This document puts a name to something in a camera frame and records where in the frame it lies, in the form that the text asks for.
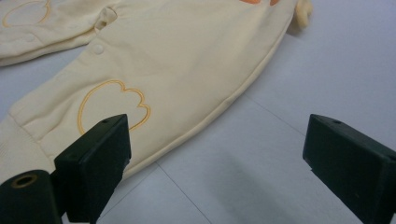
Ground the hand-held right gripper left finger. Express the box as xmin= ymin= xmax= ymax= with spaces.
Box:
xmin=53 ymin=113 xmax=133 ymax=224

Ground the pale blue table mat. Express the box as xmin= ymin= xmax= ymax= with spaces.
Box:
xmin=0 ymin=0 xmax=396 ymax=224

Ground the cream baby romper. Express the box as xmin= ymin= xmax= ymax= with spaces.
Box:
xmin=0 ymin=0 xmax=314 ymax=185

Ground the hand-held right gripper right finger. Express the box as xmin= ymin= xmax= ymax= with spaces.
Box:
xmin=302 ymin=113 xmax=396 ymax=224

